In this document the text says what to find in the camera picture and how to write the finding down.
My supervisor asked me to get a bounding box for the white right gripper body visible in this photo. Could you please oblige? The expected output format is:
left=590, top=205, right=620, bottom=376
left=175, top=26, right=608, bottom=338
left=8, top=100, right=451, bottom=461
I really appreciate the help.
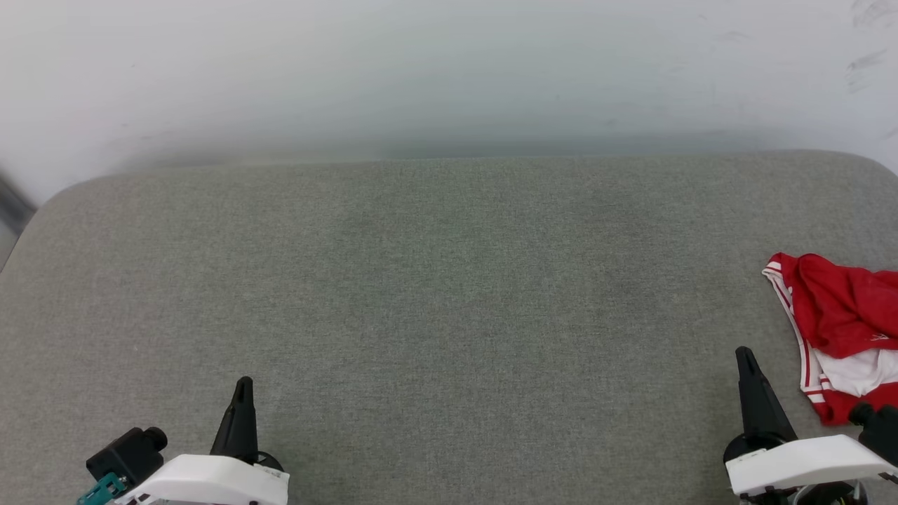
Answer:
left=723, top=432, right=898, bottom=498

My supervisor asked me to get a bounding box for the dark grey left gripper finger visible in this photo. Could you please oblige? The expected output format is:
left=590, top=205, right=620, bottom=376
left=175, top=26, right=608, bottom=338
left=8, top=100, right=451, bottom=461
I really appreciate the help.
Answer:
left=210, top=377, right=261, bottom=465

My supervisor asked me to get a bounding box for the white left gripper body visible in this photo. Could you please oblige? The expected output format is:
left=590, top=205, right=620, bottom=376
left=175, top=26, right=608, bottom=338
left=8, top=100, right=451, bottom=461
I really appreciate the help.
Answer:
left=114, top=452, right=290, bottom=505

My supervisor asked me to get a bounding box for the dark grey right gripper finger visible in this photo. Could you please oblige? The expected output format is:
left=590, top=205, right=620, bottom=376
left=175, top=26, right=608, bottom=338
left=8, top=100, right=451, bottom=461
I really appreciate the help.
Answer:
left=735, top=346, right=798, bottom=444

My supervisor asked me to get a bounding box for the red and white sports jersey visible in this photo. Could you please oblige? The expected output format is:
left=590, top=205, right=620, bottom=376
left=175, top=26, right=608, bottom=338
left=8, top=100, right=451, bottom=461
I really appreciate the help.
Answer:
left=762, top=252, right=898, bottom=427

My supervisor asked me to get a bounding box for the grey fabric sofa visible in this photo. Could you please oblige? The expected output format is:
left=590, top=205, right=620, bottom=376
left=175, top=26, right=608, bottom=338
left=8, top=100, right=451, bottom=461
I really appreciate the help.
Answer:
left=0, top=150, right=898, bottom=505

